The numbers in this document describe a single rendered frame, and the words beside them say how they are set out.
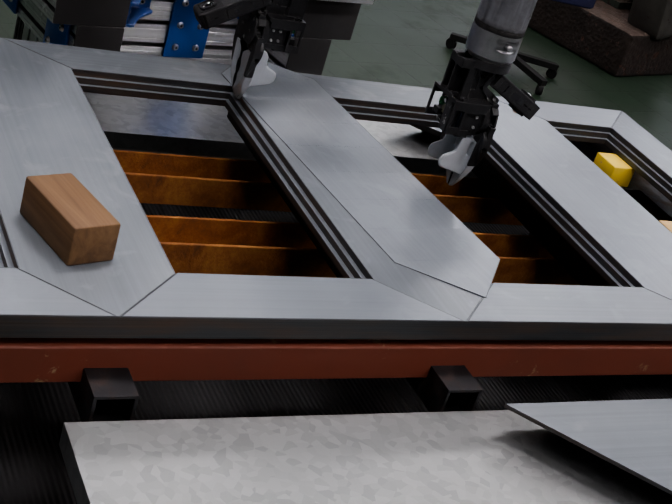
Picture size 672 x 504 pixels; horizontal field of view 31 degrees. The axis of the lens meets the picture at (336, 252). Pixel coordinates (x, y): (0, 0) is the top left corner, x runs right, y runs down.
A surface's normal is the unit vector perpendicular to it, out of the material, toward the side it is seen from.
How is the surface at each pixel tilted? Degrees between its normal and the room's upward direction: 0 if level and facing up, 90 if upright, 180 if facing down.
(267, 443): 0
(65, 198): 0
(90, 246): 90
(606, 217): 0
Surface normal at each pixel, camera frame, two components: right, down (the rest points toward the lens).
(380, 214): 0.28, -0.84
